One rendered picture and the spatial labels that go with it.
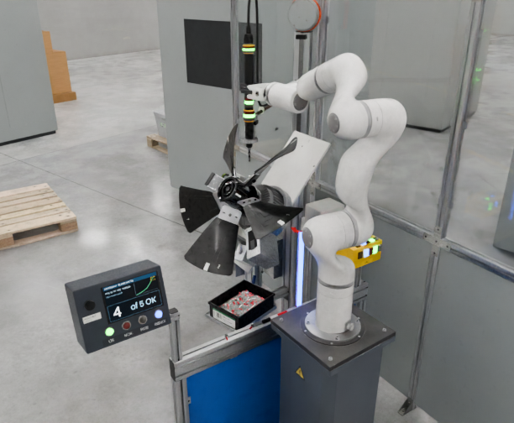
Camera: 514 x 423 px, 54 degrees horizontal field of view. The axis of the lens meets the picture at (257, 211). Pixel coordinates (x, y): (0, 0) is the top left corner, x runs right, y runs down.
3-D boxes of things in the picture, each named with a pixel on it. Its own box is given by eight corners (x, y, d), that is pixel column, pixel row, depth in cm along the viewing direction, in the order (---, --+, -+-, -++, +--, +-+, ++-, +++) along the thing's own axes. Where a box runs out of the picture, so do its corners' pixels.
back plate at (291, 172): (207, 240, 258) (205, 239, 257) (279, 125, 259) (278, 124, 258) (266, 288, 218) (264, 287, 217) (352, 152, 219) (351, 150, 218)
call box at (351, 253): (363, 252, 218) (364, 230, 213) (380, 262, 210) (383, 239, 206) (334, 263, 209) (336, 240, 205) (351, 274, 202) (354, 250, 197)
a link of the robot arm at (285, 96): (285, 78, 179) (265, 89, 176) (309, 83, 169) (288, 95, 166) (291, 100, 184) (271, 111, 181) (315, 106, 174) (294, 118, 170)
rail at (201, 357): (359, 295, 222) (361, 279, 219) (366, 299, 219) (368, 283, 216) (170, 375, 176) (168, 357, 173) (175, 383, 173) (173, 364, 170)
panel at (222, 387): (344, 413, 246) (355, 299, 219) (346, 415, 245) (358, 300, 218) (192, 501, 204) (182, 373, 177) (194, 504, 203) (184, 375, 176)
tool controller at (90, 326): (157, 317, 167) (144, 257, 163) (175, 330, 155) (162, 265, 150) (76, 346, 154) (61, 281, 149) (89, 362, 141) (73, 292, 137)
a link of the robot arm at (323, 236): (362, 284, 165) (368, 216, 155) (312, 297, 158) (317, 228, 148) (340, 266, 175) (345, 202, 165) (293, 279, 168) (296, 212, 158)
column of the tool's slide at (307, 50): (288, 326, 327) (297, 30, 253) (300, 330, 324) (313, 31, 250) (285, 332, 322) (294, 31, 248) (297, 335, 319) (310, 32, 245)
